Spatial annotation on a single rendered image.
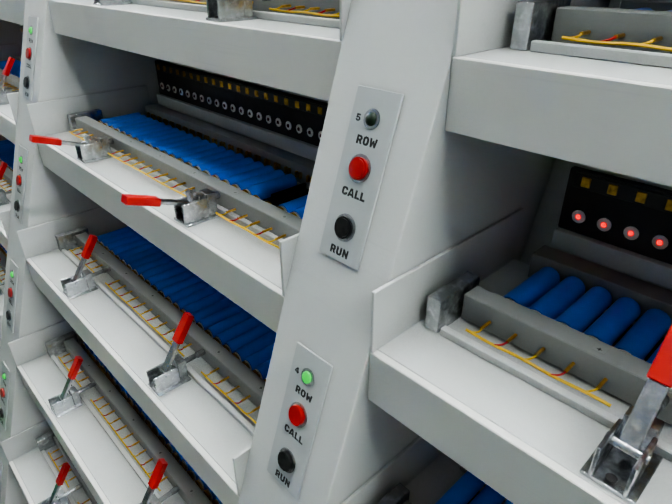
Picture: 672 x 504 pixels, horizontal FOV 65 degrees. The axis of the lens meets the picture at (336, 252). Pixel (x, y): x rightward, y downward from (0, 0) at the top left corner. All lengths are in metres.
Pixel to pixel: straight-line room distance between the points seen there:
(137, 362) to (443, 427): 0.43
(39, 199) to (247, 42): 0.57
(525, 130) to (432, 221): 0.09
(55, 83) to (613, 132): 0.81
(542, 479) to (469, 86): 0.23
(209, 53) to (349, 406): 0.35
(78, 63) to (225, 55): 0.46
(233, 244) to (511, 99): 0.30
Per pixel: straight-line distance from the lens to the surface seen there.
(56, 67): 0.95
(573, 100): 0.31
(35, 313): 1.05
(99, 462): 0.86
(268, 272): 0.47
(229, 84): 0.78
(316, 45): 0.43
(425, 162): 0.35
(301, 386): 0.43
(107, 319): 0.79
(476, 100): 0.34
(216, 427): 0.60
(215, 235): 0.54
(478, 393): 0.36
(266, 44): 0.48
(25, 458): 1.19
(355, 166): 0.37
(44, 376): 1.04
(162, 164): 0.69
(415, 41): 0.36
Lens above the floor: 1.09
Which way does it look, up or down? 15 degrees down
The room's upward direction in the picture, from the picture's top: 14 degrees clockwise
